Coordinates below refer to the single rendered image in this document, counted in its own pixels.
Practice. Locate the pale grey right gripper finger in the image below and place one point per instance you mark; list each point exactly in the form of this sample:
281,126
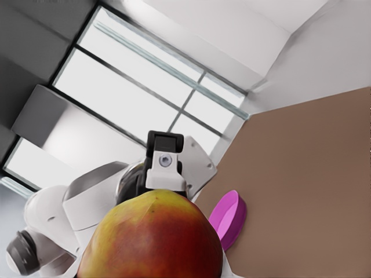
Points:
165,173

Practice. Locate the red and yellow apple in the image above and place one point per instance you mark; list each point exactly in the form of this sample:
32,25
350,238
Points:
150,240

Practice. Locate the pink plate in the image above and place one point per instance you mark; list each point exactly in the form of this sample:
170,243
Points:
229,223

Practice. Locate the large dark-framed window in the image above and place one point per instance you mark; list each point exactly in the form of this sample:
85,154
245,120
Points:
130,87

